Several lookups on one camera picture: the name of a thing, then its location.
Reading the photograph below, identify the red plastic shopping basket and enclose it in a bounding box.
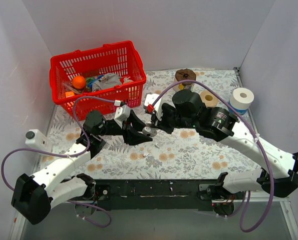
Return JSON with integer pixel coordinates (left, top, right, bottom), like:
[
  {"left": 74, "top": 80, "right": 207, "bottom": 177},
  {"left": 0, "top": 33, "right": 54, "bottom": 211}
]
[{"left": 49, "top": 40, "right": 146, "bottom": 120}]

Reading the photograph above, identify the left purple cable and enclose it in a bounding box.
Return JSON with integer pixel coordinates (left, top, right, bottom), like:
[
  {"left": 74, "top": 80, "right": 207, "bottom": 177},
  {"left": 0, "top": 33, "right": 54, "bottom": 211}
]
[{"left": 1, "top": 96, "right": 122, "bottom": 228}]

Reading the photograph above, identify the small orange box in basket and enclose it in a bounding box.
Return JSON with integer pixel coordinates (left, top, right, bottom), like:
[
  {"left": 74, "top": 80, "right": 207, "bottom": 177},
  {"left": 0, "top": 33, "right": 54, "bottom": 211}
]
[{"left": 65, "top": 91, "right": 75, "bottom": 98}]

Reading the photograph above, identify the white box with grey knob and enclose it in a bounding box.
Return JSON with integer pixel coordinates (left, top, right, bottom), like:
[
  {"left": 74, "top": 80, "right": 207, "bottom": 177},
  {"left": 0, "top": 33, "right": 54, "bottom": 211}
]
[{"left": 25, "top": 129, "right": 53, "bottom": 153}]

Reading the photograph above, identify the grey crumpled snack bag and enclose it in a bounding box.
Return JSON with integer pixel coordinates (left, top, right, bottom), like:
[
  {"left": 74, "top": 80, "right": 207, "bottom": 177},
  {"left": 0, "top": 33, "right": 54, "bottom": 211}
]
[{"left": 91, "top": 73, "right": 122, "bottom": 92}]

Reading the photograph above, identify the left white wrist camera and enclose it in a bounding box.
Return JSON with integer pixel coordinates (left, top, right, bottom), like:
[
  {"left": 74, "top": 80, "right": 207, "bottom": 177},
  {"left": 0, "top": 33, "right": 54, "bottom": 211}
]
[{"left": 114, "top": 100, "right": 131, "bottom": 128}]

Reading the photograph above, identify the beige toilet paper roll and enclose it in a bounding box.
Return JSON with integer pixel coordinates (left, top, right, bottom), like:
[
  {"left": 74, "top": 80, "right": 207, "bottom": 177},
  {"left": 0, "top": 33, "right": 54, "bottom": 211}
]
[{"left": 200, "top": 90, "right": 219, "bottom": 108}]

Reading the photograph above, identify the white toilet roll blue wrap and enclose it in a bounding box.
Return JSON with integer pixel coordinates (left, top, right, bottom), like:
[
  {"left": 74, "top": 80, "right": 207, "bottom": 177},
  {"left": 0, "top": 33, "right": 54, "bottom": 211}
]
[{"left": 228, "top": 87, "right": 254, "bottom": 116}]

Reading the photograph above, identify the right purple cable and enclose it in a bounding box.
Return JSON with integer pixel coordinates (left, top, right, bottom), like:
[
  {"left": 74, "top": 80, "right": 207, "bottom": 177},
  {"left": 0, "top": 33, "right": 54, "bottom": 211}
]
[{"left": 152, "top": 79, "right": 276, "bottom": 233}]

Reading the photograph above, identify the orange fruit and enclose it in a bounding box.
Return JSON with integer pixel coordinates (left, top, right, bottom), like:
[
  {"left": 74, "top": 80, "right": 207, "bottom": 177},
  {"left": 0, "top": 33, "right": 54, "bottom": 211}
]
[{"left": 72, "top": 75, "right": 86, "bottom": 90}]

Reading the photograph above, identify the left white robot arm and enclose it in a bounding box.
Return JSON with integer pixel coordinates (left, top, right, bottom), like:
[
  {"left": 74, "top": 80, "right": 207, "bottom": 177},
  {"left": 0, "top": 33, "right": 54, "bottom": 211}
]
[{"left": 11, "top": 107, "right": 156, "bottom": 225}]

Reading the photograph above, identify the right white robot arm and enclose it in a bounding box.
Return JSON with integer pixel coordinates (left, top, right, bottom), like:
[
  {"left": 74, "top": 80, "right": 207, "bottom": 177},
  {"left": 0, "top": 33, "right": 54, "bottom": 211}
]
[{"left": 144, "top": 89, "right": 298, "bottom": 199}]

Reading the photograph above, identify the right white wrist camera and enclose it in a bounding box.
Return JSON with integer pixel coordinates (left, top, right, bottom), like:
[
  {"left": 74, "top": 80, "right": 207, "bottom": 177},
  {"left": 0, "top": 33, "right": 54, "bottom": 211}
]
[{"left": 144, "top": 93, "right": 164, "bottom": 121}]

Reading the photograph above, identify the brown topped paper roll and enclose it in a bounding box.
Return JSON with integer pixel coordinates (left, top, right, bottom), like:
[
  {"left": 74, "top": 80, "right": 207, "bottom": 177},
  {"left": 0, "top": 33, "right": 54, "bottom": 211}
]
[{"left": 173, "top": 68, "right": 196, "bottom": 92}]

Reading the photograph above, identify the floral patterned table mat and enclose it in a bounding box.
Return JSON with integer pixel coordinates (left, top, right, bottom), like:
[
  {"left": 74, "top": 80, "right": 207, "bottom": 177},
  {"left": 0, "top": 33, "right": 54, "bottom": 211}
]
[{"left": 48, "top": 68, "right": 260, "bottom": 179}]

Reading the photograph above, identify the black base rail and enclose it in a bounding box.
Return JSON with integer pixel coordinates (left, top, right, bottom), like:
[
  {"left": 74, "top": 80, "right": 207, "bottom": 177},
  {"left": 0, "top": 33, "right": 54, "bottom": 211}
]
[{"left": 89, "top": 179, "right": 231, "bottom": 211}]

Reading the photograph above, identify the purple cable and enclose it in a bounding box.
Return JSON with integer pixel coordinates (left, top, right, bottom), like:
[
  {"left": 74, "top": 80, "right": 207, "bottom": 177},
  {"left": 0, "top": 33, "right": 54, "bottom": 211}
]
[
  {"left": 1, "top": 96, "right": 122, "bottom": 228},
  {"left": 152, "top": 79, "right": 276, "bottom": 233}
]

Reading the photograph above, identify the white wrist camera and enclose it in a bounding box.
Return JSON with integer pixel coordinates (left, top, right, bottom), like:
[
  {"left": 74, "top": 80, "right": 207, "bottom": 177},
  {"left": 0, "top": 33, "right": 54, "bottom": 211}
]
[
  {"left": 144, "top": 93, "right": 164, "bottom": 121},
  {"left": 114, "top": 100, "right": 131, "bottom": 128}
]

